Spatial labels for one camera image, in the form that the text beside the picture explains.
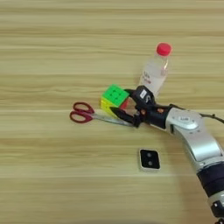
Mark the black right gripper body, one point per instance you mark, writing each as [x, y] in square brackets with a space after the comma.
[154, 115]

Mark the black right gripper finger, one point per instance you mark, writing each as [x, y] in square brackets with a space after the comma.
[124, 116]
[131, 92]

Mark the colourful puzzle cube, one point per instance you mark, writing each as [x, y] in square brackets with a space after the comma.
[115, 94]

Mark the clear bottle red cap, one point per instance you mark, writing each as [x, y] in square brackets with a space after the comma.
[154, 73]

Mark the small black box white label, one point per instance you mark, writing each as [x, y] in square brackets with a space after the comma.
[143, 94]

